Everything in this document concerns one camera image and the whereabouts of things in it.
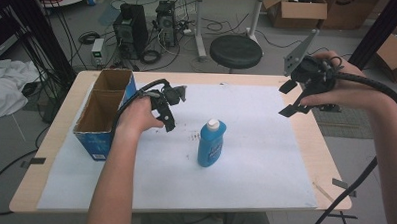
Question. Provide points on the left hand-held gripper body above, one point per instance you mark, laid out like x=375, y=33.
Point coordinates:
x=167, y=95

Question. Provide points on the brown cardboard box with contents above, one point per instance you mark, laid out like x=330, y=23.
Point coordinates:
x=395, y=55

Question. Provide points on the closed brown cardboard box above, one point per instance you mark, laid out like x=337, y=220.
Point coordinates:
x=350, y=12

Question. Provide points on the grey tape strip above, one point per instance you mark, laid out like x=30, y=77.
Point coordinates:
x=34, y=161
x=339, y=183

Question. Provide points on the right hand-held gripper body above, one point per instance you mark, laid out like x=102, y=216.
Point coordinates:
x=313, y=74

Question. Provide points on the open brown cardboard box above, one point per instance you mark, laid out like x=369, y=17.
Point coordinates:
x=296, y=12

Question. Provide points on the white power supply unit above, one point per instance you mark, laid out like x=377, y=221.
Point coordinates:
x=97, y=51

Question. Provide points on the blue cardboard box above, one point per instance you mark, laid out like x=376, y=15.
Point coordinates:
x=100, y=140

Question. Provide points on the white table mat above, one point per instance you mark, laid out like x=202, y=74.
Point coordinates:
x=251, y=167

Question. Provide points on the person's right hand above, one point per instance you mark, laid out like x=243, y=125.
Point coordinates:
x=354, y=94

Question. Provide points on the thick black metal stand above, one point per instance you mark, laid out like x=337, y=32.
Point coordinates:
x=377, y=31

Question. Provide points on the small black computer tower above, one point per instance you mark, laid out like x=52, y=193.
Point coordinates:
x=166, y=22

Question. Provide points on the person's left hand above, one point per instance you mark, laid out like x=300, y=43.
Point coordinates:
x=138, y=118

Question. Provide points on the blue bottle with white cap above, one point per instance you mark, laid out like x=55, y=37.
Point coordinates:
x=211, y=145

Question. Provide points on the black tape cross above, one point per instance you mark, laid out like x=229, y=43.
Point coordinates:
x=343, y=217

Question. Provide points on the white cloth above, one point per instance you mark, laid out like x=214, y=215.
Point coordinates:
x=4, y=85

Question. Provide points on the grey floor mat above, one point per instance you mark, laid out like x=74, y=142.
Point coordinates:
x=346, y=125

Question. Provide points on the white desk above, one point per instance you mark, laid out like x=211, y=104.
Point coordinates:
x=200, y=42

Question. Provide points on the black round stool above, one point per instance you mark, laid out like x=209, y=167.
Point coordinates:
x=236, y=51

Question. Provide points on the large black computer tower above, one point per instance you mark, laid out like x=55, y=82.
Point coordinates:
x=132, y=29

